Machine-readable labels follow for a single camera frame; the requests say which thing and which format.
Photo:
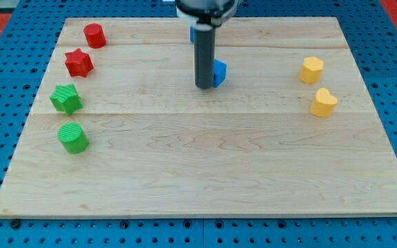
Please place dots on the blue cube block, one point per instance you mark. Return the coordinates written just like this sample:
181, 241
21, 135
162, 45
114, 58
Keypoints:
220, 69

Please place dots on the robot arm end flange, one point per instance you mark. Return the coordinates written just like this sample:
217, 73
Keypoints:
206, 13

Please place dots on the wooden board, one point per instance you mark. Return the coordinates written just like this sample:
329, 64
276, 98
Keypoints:
159, 147

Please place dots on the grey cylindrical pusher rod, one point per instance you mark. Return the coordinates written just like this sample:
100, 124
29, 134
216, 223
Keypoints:
204, 44

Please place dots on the yellow hexagon block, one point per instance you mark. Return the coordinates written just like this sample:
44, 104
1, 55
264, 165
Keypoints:
311, 70

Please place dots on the green cylinder block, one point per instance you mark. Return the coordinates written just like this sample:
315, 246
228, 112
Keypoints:
72, 138

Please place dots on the yellow heart block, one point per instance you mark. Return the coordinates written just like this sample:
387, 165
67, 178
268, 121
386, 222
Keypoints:
324, 103

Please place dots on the red star block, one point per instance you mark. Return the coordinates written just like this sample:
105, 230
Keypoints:
78, 63

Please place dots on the green star block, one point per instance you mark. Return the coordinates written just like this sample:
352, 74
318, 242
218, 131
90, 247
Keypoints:
65, 98

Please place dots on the red cylinder block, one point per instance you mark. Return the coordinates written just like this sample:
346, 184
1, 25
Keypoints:
94, 35

